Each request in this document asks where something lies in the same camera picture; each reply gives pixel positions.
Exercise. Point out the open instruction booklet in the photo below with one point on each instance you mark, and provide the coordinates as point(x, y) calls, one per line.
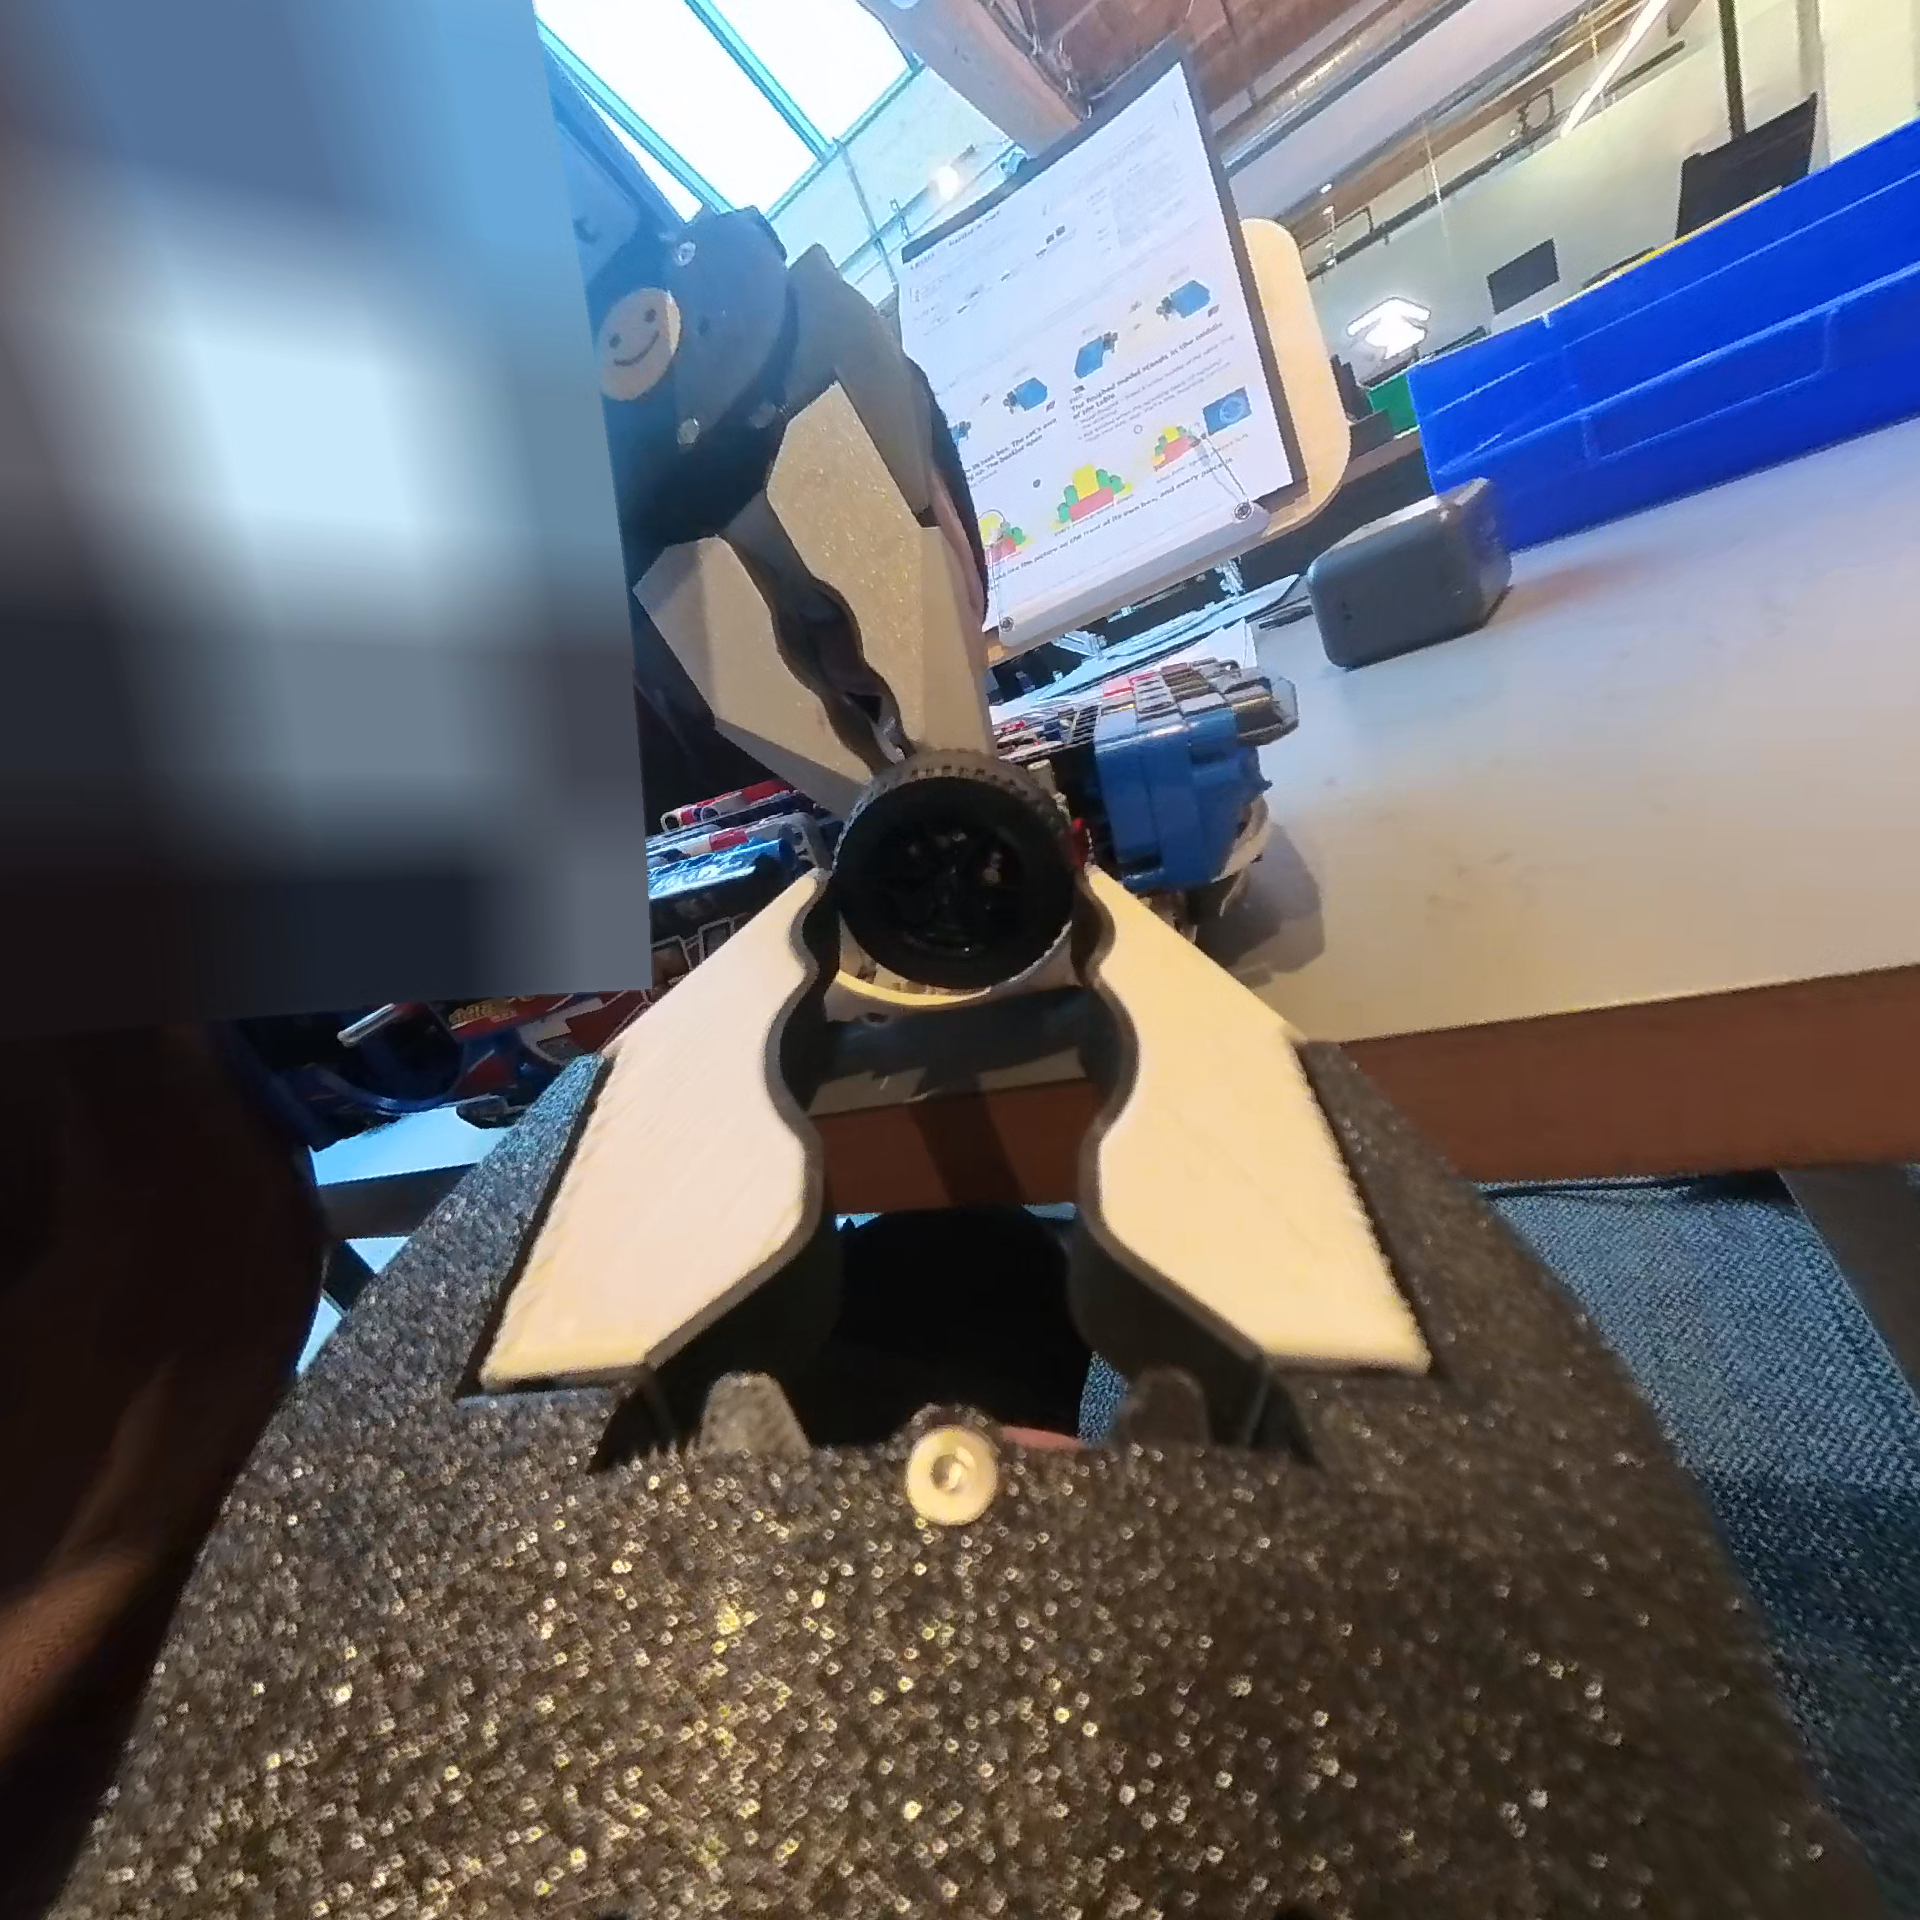
point(1141, 670)

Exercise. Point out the pale wooden display board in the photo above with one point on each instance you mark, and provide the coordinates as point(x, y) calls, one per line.
point(1297, 375)

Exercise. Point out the grey desk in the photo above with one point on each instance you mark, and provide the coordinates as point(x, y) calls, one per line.
point(1575, 827)

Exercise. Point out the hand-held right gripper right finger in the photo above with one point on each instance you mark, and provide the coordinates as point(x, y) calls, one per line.
point(1246, 1201)

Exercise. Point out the blue plastic bin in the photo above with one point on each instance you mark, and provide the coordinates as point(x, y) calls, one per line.
point(1697, 375)

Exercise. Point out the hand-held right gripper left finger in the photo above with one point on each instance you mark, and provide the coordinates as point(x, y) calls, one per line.
point(660, 1201)

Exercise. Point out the toy brick car chassis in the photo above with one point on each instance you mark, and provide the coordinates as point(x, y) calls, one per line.
point(1170, 780)

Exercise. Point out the black monitor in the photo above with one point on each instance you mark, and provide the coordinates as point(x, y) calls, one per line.
point(1527, 278)

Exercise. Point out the person's dark brown clothing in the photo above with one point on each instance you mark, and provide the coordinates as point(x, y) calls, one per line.
point(122, 1349)

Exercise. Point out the black toy car wheel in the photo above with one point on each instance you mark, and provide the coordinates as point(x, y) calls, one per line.
point(954, 878)

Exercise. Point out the dark grey power adapter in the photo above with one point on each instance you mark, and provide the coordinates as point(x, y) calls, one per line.
point(1403, 576)

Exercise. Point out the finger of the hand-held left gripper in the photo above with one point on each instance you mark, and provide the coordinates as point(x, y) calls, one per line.
point(871, 540)
point(736, 658)

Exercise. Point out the printed instruction sheet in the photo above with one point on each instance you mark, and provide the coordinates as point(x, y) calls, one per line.
point(1110, 345)

